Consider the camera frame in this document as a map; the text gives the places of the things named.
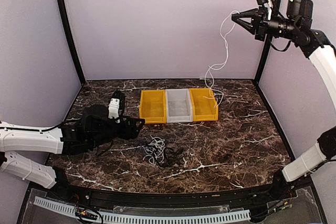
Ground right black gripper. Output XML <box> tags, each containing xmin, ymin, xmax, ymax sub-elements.
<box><xmin>233</xmin><ymin>6</ymin><xmax>299</xmax><ymax>40</ymax></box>

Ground black front rail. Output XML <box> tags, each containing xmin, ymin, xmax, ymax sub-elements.
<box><xmin>48</xmin><ymin>184</ymin><xmax>297</xmax><ymax>209</ymax></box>

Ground white cable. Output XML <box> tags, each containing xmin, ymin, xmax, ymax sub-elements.
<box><xmin>143</xmin><ymin>136</ymin><xmax>167</xmax><ymax>167</ymax></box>
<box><xmin>203</xmin><ymin>10</ymin><xmax>240</xmax><ymax>109</ymax></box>

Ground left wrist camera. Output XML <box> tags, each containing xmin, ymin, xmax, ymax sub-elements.
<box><xmin>108</xmin><ymin>90</ymin><xmax>125</xmax><ymax>123</ymax></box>

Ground white translucent bin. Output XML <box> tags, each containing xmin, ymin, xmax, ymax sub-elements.
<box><xmin>165</xmin><ymin>89</ymin><xmax>193</xmax><ymax>123</ymax></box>

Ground left black frame post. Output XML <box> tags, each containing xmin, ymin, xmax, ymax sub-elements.
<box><xmin>57</xmin><ymin>0</ymin><xmax>86</xmax><ymax>85</ymax></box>

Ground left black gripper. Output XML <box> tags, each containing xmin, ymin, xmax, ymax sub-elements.
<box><xmin>90</xmin><ymin>114</ymin><xmax>145</xmax><ymax>148</ymax></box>

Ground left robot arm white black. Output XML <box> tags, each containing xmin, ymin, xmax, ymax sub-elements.
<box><xmin>1</xmin><ymin>104</ymin><xmax>145</xmax><ymax>201</ymax></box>

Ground yellow bin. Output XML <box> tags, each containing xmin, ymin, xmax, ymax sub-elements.
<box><xmin>139</xmin><ymin>90</ymin><xmax>167</xmax><ymax>124</ymax></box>
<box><xmin>189</xmin><ymin>88</ymin><xmax>218</xmax><ymax>122</ymax></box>

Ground black frame post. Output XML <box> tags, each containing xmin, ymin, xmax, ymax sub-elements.
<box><xmin>57</xmin><ymin>0</ymin><xmax>86</xmax><ymax>85</ymax></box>
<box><xmin>254</xmin><ymin>0</ymin><xmax>281</xmax><ymax>85</ymax></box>

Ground black cable tangle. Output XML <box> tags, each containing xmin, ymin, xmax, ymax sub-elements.
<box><xmin>94</xmin><ymin>140</ymin><xmax>190</xmax><ymax>180</ymax></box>

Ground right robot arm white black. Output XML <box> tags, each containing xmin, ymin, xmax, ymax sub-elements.
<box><xmin>229</xmin><ymin>0</ymin><xmax>335</xmax><ymax>200</ymax></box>

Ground right black frame post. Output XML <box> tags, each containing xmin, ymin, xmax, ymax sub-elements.
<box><xmin>254</xmin><ymin>0</ymin><xmax>281</xmax><ymax>85</ymax></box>

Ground white slotted cable duct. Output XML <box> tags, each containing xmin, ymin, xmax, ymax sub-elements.
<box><xmin>34</xmin><ymin>196</ymin><xmax>250</xmax><ymax>223</ymax></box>

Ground yellow bin front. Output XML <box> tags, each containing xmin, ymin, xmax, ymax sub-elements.
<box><xmin>189</xmin><ymin>88</ymin><xmax>218</xmax><ymax>122</ymax></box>

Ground small circuit board wires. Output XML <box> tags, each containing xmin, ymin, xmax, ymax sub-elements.
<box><xmin>75</xmin><ymin>202</ymin><xmax>106</xmax><ymax>224</ymax></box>

